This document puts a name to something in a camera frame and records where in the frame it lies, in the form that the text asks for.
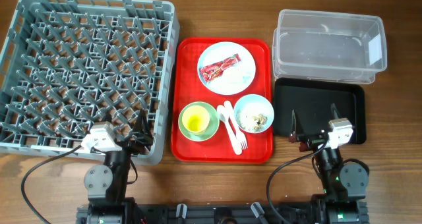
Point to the white napkin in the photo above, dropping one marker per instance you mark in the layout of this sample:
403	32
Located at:
236	75

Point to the yellow cup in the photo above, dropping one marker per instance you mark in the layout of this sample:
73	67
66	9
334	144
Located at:
196	119

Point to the clear plastic bin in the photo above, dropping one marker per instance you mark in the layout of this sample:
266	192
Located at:
336	47

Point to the green saucer plate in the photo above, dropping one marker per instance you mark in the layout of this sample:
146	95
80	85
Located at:
211	129

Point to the light blue bowl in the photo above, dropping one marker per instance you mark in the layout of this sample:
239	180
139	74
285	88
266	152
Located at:
257	103

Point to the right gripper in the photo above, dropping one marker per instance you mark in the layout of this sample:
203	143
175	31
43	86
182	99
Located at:
310	141

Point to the black tray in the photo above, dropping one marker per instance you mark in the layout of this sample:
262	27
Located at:
312	100

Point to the white plastic fork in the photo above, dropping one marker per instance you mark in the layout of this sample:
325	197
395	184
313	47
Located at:
241	138

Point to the red snack wrapper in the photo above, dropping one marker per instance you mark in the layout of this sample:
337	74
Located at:
215	70

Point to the red plastic tray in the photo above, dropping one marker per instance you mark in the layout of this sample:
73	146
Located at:
188	88

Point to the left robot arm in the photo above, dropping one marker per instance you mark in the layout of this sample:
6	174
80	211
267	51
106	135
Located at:
107	183

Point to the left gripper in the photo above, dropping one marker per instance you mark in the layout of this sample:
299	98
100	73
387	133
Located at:
143	136

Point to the white plastic spoon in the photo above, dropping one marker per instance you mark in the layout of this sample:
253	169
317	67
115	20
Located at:
224	117

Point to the large light blue plate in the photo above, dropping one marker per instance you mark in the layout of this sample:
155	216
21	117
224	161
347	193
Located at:
218	52

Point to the grey dishwasher rack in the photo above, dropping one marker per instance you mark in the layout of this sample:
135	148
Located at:
66	64

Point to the food scraps rice and nuts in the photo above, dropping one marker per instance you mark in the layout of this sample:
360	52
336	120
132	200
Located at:
251	121

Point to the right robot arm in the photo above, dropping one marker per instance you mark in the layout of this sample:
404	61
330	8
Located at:
344	180

